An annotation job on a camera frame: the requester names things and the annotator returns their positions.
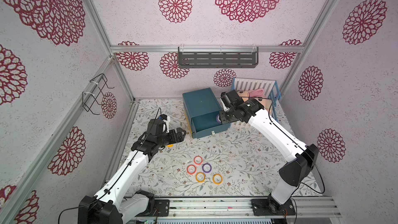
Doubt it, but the teal top drawer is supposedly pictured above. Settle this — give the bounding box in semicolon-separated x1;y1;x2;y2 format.
191;112;231;139

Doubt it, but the teal drawer cabinet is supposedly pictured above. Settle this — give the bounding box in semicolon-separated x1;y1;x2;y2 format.
182;88;221;126

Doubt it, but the purple tape roll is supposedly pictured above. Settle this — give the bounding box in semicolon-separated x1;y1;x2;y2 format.
216;115;222;124
202;163;212;174

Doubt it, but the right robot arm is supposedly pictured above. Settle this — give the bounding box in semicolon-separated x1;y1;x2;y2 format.
219;91;319;209

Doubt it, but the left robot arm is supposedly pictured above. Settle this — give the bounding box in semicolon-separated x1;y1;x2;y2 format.
77;128;187;224

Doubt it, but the red tape roll left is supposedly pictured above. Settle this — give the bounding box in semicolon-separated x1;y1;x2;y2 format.
187;164;197;175

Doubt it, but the red tape roll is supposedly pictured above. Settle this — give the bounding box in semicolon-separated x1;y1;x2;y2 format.
187;164;197;175
193;156;203;166

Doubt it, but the red tape roll upper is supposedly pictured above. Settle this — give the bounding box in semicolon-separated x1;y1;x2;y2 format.
193;156;203;166

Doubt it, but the orange tape roll left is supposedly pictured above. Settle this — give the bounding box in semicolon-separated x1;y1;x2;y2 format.
195;172;206;183

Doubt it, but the orange tape roll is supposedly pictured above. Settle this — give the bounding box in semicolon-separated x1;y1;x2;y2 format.
212;174;223;185
195;172;206;183

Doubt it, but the orange tape roll right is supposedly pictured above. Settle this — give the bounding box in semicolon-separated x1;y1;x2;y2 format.
212;174;223;185

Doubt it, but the plush doll blue outfit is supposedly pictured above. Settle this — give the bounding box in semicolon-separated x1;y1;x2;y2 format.
237;91;250;99

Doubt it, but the plush doll striped shirt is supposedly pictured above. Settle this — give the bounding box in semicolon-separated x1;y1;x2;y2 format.
257;97;273;116

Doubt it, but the white blue toy crib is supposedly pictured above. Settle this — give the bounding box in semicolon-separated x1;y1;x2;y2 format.
231;78;281;122

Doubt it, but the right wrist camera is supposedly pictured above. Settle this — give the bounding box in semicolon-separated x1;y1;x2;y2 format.
221;90;244;109

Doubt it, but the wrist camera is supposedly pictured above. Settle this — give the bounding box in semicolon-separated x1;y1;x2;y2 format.
147;114;171;136
221;90;244;109

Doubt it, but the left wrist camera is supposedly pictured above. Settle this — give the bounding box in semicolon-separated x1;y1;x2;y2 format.
147;114;171;136

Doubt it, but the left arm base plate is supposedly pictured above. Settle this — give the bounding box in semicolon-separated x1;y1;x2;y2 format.
137;199;170;217

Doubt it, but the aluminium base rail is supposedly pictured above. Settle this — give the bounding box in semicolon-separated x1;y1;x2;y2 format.
80;196;342;220

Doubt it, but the grey wall shelf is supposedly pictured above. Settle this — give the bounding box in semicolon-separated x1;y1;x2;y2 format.
177;47;259;68

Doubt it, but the black wire wall rack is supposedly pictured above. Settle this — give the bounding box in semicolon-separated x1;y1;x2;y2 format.
81;73;115;116

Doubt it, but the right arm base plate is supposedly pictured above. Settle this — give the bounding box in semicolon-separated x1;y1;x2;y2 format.
251;199;296;217

